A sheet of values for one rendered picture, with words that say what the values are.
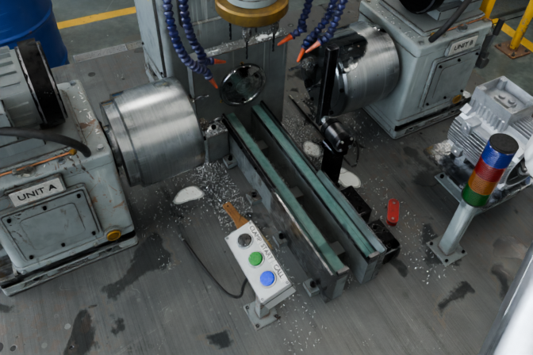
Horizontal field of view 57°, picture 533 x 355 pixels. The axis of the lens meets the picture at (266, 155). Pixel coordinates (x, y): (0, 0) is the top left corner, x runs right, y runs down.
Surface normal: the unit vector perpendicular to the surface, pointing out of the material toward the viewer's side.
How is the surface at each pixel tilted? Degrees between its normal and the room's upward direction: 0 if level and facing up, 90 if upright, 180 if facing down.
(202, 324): 0
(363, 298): 0
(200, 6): 90
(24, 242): 90
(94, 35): 0
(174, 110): 28
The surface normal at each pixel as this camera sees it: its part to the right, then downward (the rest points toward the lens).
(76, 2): 0.03, -0.68
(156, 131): 0.37, 0.01
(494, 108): -0.87, 0.34
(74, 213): 0.47, 0.65
